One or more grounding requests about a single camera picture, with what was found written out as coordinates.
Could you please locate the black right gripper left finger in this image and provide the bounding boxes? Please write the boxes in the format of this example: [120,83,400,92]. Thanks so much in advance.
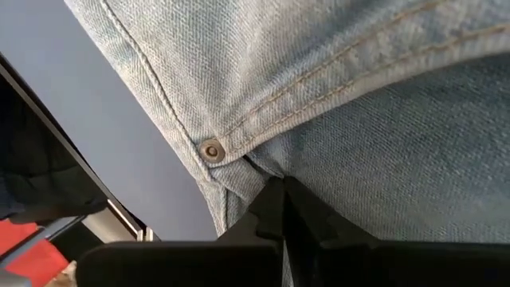
[75,176,286,287]

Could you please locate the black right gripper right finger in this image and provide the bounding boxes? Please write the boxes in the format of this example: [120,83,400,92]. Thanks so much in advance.
[283,176,510,287]

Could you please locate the light blue denim jeans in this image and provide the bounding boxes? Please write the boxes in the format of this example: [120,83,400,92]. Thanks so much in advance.
[63,0,510,287]

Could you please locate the red object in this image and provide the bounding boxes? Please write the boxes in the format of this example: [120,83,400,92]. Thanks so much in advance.
[0,218,71,287]

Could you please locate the black aluminium table frame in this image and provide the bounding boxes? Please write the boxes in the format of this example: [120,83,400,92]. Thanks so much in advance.
[0,51,160,244]

